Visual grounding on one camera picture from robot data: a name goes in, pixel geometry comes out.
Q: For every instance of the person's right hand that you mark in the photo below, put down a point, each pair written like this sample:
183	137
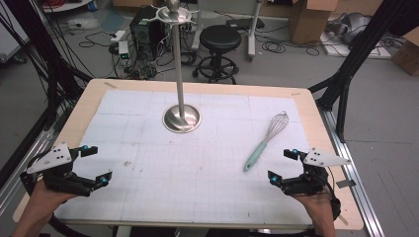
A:
316	202

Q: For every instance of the black metal frame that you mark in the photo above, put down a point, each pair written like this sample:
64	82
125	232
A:
362	42
36	33

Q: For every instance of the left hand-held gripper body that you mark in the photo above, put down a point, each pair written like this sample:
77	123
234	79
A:
59	176

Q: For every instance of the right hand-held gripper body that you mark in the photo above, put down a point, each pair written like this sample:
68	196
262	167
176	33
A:
309	182

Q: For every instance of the black computer tower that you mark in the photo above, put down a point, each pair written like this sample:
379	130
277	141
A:
145	36

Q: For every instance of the white power adapter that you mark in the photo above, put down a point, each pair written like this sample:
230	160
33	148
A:
123	49

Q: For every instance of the flat black device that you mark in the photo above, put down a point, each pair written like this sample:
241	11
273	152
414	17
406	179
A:
245	23

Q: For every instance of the black round stool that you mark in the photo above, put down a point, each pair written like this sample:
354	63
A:
220	38

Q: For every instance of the white round table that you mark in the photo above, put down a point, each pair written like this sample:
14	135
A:
66	5

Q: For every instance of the steel utensil stand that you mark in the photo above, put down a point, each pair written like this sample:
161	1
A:
179	65

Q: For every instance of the aluminium rail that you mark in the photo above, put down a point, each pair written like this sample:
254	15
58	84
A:
19	171
355	197

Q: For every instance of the grey metal stand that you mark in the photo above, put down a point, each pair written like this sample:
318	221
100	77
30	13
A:
253	33

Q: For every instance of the white cabinet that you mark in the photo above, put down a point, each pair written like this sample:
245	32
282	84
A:
10	42

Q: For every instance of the white power strip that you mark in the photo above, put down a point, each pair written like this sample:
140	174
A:
118	36

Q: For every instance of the small cardboard box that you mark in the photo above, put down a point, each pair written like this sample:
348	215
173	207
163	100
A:
408	52

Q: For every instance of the tall cardboard box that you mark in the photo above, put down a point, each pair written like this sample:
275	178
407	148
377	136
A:
309	23

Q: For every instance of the grey tape piece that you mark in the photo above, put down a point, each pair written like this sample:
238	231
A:
346	183

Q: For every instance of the person's left hand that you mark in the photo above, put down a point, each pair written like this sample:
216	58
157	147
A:
44	199

